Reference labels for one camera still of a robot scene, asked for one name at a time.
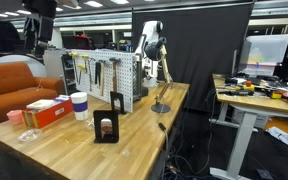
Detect pink plastic mug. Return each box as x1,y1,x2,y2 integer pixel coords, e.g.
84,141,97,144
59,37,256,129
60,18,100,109
7,110,23,125

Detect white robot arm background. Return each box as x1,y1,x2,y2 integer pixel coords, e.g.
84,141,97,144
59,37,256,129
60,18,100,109
135,21,170,87

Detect white and blue cup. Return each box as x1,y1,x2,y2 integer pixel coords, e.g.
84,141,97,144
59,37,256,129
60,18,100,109
71,92,88,120

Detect wooden desk lamp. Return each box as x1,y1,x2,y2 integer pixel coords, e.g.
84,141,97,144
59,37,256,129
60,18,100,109
151,45,173,113

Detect black metal bookend rear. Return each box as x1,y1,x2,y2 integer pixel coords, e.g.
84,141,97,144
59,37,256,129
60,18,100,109
110,91,126,115

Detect black metal bookend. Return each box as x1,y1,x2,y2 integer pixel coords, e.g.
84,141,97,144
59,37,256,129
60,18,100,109
110,91,126,115
93,110,119,143

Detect dark head wooden hammer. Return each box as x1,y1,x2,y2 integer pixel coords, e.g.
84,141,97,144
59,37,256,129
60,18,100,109
109,58,121,92

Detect white pegboard panel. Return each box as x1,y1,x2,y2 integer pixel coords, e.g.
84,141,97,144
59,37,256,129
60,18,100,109
68,49,136,113

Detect black metal bookend front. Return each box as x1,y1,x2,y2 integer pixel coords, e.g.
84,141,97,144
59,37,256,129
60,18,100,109
93,110,119,143

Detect black pliers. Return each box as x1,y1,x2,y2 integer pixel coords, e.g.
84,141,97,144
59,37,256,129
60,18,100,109
95,62,101,85

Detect upper silver wrench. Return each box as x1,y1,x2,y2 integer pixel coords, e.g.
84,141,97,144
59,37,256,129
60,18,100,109
88,58,93,92

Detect clear drinking glass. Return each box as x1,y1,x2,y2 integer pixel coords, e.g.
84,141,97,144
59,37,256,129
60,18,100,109
84,118,95,130

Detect black backdrop curtain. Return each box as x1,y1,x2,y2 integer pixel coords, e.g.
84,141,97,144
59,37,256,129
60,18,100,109
132,0,254,111

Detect cluttered wooden side desk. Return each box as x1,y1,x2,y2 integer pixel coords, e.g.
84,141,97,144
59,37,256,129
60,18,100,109
210,74,288,180

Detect white booklet with orange circle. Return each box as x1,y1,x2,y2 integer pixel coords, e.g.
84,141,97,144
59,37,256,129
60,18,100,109
27,99,54,110

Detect orange rainbow cardboard box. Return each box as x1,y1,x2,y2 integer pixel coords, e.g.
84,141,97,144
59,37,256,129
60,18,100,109
22,98,73,128

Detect clear glass lid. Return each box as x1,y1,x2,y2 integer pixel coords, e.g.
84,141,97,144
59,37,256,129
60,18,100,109
18,129,42,142

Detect clear plastic storage bin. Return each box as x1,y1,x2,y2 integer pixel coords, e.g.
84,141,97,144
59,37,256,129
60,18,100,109
238,34,288,76

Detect orange sofa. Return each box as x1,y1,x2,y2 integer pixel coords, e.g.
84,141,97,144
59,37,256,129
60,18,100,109
0,62,65,123

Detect black cable on table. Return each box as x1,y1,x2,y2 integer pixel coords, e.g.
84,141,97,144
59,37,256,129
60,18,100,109
158,122,170,180

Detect wooden handle hammer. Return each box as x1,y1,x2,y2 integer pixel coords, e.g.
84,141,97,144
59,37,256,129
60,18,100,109
98,60,105,96

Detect lower yellow T-handle key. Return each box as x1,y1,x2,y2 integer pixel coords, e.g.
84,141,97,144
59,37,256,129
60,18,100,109
77,64,86,85

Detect yellow t-handle key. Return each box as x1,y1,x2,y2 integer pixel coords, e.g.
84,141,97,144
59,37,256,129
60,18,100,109
69,52,78,81
77,64,86,85

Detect upper yellow T-handle key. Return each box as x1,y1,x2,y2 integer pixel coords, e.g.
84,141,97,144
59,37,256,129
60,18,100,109
69,52,78,81

